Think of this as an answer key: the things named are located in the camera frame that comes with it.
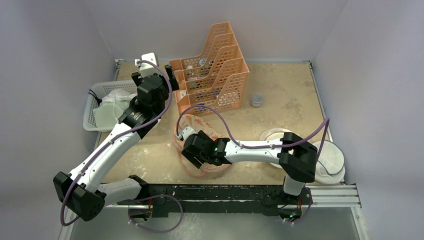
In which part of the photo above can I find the floral mesh laundry bag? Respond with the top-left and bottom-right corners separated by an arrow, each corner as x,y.
172,114 -> 229,178

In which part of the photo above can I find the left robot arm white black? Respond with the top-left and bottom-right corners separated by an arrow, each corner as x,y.
53,63 -> 179,227

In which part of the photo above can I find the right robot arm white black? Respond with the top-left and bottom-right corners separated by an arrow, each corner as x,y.
178,127 -> 319,204

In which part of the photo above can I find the white round mesh laundry bag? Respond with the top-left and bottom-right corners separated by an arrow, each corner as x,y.
259,128 -> 294,170

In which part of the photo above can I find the white round bag near edge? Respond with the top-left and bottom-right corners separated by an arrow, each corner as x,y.
315,140 -> 346,185

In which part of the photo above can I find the white plastic basket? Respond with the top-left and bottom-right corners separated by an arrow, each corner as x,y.
82,80 -> 137,132

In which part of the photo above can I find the orange file organizer rack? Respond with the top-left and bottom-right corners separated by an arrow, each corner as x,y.
169,22 -> 250,116

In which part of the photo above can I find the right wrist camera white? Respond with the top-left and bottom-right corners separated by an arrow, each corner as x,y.
176,126 -> 197,141

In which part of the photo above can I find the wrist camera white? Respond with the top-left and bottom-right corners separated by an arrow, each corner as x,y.
176,126 -> 197,141
134,52 -> 160,78

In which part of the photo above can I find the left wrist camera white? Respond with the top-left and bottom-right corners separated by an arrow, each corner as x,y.
134,52 -> 160,78

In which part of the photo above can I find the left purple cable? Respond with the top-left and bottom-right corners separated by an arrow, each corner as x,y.
59,59 -> 174,228

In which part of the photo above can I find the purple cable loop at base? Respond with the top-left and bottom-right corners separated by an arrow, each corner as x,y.
127,193 -> 184,234

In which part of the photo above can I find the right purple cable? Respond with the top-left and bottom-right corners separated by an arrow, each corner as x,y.
175,104 -> 331,167

